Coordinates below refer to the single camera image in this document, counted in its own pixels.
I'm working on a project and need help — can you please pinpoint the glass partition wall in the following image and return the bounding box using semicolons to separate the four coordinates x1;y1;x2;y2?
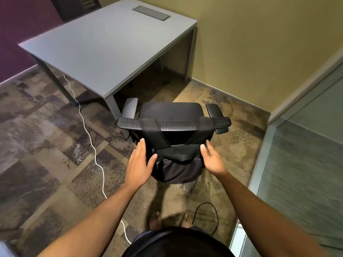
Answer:
229;50;343;257

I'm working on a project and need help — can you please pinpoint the person's dark clothing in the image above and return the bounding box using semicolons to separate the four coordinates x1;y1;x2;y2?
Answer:
122;226;235;257

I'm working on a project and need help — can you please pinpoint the white cable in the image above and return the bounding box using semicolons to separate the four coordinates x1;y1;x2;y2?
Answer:
63;74;133;245

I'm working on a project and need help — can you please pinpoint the black mesh-back chair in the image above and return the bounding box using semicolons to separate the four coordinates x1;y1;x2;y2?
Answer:
49;0;103;23

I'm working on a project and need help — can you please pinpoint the person's left foot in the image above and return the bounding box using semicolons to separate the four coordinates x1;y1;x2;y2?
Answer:
149;211;163;231

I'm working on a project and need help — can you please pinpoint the person's left forearm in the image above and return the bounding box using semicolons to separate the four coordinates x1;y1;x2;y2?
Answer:
37;182;143;257

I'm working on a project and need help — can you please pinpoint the grey table cable hatch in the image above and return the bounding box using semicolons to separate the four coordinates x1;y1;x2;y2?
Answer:
131;5;172;22

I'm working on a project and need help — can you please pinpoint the person's left hand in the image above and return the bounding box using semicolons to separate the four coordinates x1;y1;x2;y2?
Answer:
124;138;158;189

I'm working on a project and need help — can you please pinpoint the grey table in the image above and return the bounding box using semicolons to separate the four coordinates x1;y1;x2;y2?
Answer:
18;0;199;121

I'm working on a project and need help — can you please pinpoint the black cable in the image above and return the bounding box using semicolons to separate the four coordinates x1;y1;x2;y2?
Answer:
193;202;219;236

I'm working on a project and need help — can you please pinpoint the person's right hand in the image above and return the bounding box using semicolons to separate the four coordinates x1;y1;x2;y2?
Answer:
200;140;230;178

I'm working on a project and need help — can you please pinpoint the person's foot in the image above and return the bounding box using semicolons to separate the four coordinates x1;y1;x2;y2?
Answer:
149;211;163;231
179;213;193;229

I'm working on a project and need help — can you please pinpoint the person's right forearm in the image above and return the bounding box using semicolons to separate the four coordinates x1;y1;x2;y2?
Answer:
217;171;332;257

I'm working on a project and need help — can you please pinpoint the person's right foot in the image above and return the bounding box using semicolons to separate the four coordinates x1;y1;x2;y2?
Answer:
179;213;193;229

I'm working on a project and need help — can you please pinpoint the black backpack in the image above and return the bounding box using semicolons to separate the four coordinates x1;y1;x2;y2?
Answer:
139;117;215;185

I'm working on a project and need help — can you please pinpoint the black office chair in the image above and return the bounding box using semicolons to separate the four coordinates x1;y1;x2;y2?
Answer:
115;97;232;197

